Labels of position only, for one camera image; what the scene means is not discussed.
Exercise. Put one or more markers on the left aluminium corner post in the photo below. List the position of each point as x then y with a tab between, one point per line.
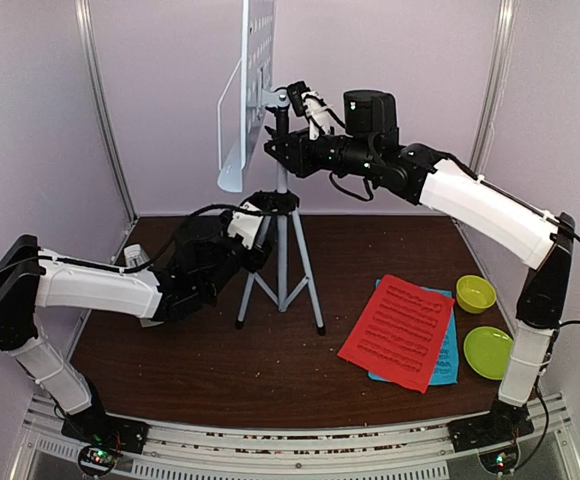
88	41

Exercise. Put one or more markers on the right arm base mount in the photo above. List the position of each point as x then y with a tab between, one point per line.
490	440

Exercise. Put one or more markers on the right aluminium corner post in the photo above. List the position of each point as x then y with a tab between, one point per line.
495	86

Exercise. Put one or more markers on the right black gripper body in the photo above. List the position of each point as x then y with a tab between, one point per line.
304	162

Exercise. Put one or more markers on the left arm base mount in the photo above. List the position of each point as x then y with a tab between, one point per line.
107	444

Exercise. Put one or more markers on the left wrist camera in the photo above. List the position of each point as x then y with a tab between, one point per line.
244	227

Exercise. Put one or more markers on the red sheet music mat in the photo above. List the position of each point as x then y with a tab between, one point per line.
395	332

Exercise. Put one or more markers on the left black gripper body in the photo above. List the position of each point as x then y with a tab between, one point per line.
218	276

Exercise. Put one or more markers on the grey music stand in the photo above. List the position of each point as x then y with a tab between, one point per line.
241	109

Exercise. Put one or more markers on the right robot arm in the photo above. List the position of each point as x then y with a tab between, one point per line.
422	175

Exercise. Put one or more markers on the green bowl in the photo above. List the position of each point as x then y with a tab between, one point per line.
475	294

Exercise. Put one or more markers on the green plate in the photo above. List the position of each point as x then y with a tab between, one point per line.
487	351

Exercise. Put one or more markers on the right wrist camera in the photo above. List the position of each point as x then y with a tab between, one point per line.
308	103

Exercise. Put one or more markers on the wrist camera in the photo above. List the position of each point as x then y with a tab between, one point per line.
308	103
244	227

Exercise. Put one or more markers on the grey metronome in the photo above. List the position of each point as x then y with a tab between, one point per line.
134	256

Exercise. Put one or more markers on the aluminium front rail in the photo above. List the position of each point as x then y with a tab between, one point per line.
414	450

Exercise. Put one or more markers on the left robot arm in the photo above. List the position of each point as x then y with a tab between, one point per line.
209	248

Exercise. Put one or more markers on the aluminium corner post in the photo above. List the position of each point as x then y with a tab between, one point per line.
88	41
495	86

